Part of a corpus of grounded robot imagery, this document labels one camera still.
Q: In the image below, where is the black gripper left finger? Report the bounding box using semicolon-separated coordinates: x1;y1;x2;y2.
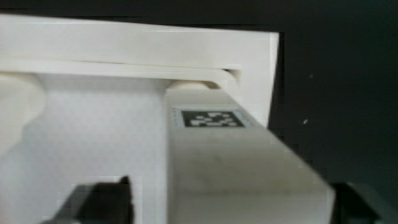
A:
41;176;135;224

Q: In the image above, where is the white right fence block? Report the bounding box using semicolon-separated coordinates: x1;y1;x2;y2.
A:
0;14;279;123

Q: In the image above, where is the white desk top tray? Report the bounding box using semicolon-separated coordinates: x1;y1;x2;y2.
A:
0;60;239;224

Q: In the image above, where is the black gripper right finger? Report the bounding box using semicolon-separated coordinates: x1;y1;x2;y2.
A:
329;182;398;224

